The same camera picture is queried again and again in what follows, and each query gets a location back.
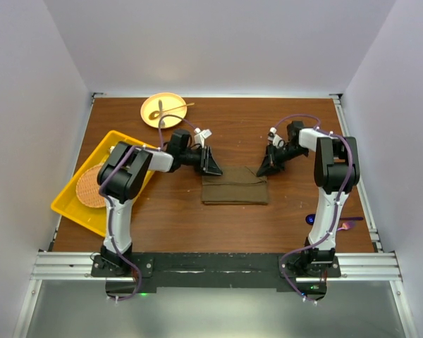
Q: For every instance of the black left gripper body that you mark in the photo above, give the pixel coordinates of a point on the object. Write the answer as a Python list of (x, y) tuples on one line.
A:
[(197, 158)]

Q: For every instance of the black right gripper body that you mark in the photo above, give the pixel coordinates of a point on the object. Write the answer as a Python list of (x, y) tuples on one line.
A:
[(278, 156)]

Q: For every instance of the brown cloth napkin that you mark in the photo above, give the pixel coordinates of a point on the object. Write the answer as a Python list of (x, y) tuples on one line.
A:
[(239, 185)]

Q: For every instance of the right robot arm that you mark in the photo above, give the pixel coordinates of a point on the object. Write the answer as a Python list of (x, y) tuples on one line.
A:
[(336, 173)]

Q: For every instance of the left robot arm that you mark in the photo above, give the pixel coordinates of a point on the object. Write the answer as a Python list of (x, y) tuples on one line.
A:
[(122, 177)]

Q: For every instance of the silver fork on plate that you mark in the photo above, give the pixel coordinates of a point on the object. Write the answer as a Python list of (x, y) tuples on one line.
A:
[(160, 115)]

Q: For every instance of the gold spoon on plate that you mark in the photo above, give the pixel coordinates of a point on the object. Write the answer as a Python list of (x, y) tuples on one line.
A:
[(154, 114)]

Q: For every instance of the beige round plate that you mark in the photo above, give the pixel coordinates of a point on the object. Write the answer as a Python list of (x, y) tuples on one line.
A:
[(170, 100)]

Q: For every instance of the iridescent blue spoon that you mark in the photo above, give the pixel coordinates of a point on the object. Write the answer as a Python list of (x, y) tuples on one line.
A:
[(310, 219)]

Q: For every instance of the iridescent purple fork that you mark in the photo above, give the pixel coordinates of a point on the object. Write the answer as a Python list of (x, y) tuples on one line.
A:
[(347, 225)]

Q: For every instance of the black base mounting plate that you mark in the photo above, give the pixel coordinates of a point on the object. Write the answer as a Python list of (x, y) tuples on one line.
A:
[(216, 270)]

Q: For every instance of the yellow plastic tray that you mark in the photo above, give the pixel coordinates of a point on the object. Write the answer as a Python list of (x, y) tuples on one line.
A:
[(67, 203)]

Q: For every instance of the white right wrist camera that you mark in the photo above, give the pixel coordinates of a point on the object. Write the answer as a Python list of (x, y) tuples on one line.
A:
[(274, 139)]

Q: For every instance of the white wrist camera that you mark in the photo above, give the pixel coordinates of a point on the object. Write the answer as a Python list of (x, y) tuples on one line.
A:
[(200, 136), (274, 139)]

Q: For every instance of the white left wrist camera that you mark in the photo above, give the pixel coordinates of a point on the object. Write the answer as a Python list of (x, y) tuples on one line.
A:
[(200, 136)]

